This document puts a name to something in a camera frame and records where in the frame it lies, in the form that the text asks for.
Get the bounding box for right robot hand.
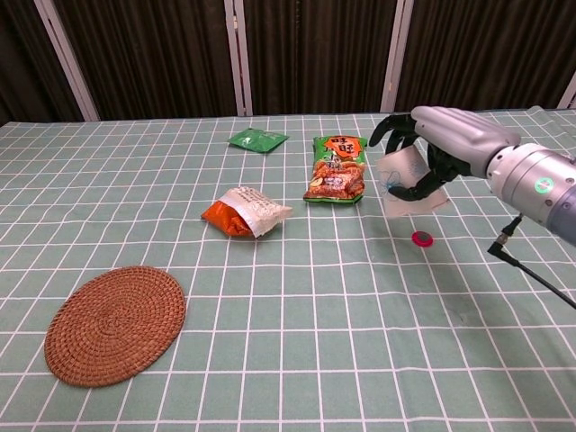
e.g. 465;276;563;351
368;105;522;203

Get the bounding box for white screen frame post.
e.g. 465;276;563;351
556;80;576;111
223;0;255;117
33;0;101;122
378;0;414;113

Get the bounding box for white paper cup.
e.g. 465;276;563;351
375;145;453;221

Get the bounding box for round woven rattan coaster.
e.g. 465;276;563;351
43;265;187;389

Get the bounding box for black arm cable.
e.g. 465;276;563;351
487;213;576;310

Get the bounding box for green checkered tablecloth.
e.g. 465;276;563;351
0;106;576;432

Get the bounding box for green and orange snack bag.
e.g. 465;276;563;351
302;133;369;205

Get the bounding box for small green sachet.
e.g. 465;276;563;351
227;127;290;156

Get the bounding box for dark folding screen panels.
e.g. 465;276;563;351
0;0;576;125

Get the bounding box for orange and white snack packet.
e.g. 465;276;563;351
201;186;294;239

